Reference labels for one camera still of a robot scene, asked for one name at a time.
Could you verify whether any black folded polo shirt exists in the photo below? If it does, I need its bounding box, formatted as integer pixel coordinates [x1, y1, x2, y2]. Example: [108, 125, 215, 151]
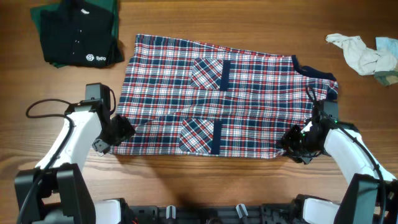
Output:
[39, 0, 126, 68]

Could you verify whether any green folded shirt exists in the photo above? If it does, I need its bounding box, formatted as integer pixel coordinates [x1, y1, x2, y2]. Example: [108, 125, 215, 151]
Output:
[29, 0, 121, 69]

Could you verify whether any olive green cloth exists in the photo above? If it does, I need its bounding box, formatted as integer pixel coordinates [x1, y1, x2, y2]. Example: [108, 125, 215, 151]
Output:
[374, 70, 398, 86]

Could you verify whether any light blue cloth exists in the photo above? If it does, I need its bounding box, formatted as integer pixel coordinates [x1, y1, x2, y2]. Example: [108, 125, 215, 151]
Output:
[376, 37, 398, 57]

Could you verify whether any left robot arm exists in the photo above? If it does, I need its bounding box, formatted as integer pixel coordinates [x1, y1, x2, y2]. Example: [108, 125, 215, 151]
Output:
[14, 83, 139, 224]

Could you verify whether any right black cable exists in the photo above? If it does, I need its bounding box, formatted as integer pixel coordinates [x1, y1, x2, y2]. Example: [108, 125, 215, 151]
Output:
[305, 85, 388, 224]

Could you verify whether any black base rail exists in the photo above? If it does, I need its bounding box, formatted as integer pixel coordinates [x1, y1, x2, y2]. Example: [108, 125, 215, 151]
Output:
[130, 203, 305, 224]

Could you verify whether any beige crumpled cloth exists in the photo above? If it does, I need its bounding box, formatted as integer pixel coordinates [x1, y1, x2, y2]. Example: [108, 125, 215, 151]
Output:
[325, 34, 397, 76]

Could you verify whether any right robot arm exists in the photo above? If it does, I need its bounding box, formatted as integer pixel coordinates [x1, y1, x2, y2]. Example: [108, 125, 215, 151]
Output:
[280, 100, 397, 223]

